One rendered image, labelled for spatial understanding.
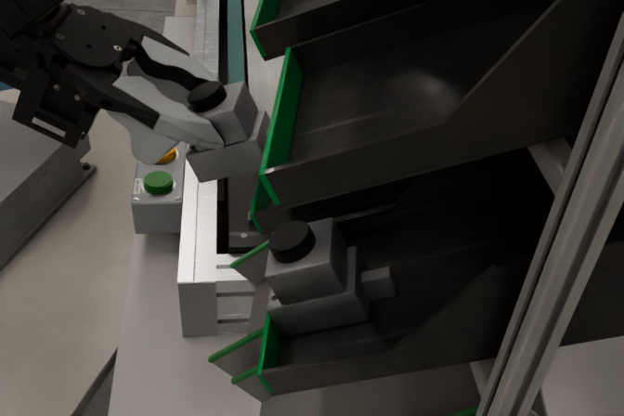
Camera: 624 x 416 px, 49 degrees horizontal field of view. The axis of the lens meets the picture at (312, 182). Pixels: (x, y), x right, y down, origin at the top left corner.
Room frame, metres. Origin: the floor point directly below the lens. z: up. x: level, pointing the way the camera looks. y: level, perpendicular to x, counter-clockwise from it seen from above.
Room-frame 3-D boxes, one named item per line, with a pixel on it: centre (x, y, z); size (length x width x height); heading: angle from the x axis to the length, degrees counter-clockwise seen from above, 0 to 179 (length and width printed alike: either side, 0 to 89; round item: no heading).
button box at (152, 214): (0.80, 0.22, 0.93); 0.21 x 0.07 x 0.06; 8
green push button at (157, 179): (0.73, 0.21, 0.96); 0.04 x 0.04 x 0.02
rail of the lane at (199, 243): (1.00, 0.19, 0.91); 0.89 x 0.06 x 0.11; 8
